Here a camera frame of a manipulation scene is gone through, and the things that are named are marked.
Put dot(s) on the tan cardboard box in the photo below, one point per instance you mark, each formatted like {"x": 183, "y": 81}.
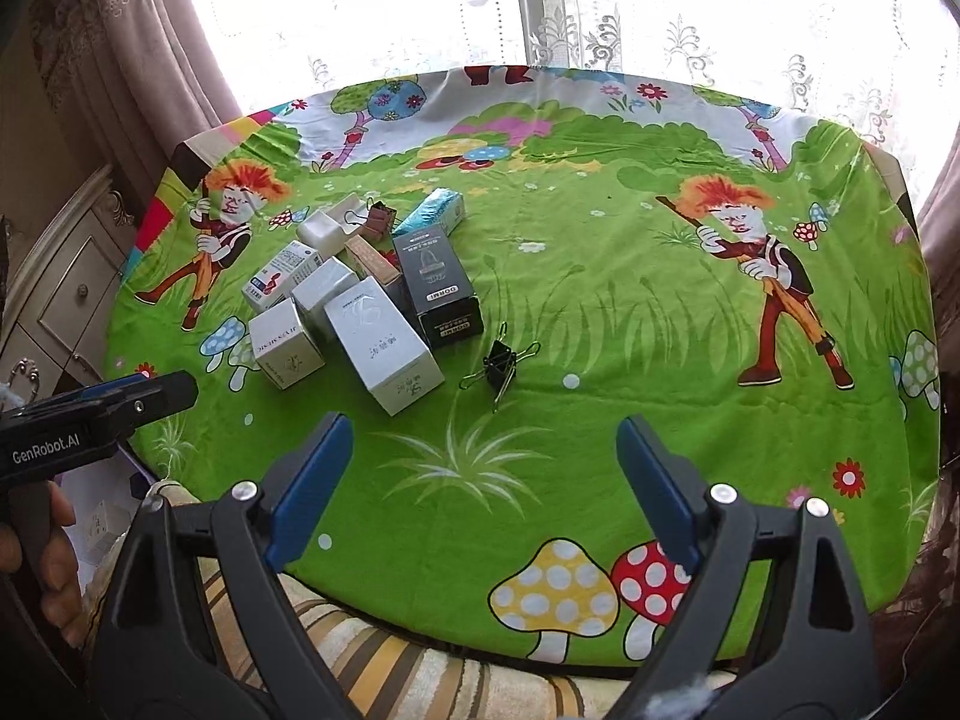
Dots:
{"x": 371, "y": 259}

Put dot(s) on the brown binder clip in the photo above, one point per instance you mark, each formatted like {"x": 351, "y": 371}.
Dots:
{"x": 379, "y": 217}

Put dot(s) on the white box red blue print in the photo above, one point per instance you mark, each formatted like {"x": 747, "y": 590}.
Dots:
{"x": 277, "y": 277}

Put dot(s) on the black box white label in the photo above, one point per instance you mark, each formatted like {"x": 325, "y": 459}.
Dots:
{"x": 435, "y": 285}

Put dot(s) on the brown patterned curtain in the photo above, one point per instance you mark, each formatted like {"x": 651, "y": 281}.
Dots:
{"x": 112, "y": 52}
{"x": 937, "y": 210}

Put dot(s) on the white lace curtain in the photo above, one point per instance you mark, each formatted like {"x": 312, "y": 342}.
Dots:
{"x": 600, "y": 7}

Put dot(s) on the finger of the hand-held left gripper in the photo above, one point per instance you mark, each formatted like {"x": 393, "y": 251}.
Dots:
{"x": 150, "y": 394}
{"x": 112, "y": 384}

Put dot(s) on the person's left hand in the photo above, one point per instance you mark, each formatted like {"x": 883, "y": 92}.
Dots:
{"x": 52, "y": 585}

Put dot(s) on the tall white embossed box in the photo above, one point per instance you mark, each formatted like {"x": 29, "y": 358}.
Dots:
{"x": 382, "y": 352}

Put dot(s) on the cream carved dresser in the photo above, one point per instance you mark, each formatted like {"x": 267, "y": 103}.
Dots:
{"x": 60, "y": 292}

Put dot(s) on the black binder clip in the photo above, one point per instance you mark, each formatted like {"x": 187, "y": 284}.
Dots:
{"x": 499, "y": 367}

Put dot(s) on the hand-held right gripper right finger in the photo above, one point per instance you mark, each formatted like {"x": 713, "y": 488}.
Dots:
{"x": 660, "y": 487}

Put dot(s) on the teal patterned box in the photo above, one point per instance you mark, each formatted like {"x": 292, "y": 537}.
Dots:
{"x": 431, "y": 211}

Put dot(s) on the white box dark print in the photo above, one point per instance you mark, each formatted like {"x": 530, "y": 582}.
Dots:
{"x": 285, "y": 345}

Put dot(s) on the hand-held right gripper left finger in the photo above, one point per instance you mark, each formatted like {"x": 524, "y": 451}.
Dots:
{"x": 311, "y": 487}

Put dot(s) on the green cartoon printed tablecloth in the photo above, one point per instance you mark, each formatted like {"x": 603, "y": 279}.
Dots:
{"x": 600, "y": 315}

